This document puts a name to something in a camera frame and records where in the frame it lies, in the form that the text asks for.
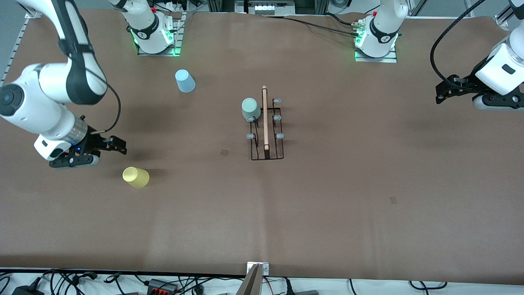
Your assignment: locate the black orange connector block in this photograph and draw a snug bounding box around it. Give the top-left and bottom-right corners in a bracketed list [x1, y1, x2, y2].
[147, 279, 179, 294]

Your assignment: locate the light blue plastic cup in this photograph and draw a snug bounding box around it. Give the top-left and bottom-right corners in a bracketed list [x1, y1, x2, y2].
[175, 69, 196, 93]

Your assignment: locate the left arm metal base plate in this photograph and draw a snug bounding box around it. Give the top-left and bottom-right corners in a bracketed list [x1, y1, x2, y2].
[355, 43, 398, 63]

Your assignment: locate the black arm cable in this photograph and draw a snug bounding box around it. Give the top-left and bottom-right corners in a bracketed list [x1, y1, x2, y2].
[84, 68, 122, 134]
[430, 0, 486, 89]

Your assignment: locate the black wire cup holder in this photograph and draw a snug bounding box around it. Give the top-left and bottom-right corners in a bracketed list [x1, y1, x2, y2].
[246, 85, 285, 161]

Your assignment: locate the brown table cover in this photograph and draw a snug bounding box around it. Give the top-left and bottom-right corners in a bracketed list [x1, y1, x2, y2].
[0, 8, 524, 284]

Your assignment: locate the black power plug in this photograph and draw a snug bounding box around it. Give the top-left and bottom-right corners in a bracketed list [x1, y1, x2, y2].
[282, 278, 320, 295]

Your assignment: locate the mint green plastic cup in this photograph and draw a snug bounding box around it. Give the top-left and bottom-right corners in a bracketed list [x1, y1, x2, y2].
[241, 98, 262, 122]

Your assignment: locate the looped black cable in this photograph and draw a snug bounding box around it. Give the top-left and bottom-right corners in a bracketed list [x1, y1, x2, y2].
[409, 280, 447, 292]

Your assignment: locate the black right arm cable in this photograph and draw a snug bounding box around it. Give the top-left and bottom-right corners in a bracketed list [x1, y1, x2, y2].
[84, 68, 122, 134]

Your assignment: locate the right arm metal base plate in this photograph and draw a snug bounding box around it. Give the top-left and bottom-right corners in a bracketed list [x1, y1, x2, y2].
[137, 12, 183, 57]

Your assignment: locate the black power adapter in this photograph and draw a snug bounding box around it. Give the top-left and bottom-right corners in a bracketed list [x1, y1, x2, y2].
[11, 284, 45, 295]

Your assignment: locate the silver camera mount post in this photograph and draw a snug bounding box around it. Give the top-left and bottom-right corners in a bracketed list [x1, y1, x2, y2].
[237, 262, 270, 295]

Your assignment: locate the thick black cable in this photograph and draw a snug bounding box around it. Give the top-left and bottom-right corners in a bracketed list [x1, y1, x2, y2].
[325, 12, 357, 27]

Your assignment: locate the black braided cable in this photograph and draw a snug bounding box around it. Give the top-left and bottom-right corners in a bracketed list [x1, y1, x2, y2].
[262, 14, 361, 38]

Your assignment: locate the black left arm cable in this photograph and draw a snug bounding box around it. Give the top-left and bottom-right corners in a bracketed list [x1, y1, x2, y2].
[430, 0, 486, 89]

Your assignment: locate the grey electronics box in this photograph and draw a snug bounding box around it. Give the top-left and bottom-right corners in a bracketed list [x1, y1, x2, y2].
[235, 0, 295, 16]

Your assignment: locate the yellow plastic cup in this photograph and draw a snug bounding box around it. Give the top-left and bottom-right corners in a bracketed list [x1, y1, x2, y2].
[122, 166, 150, 189]

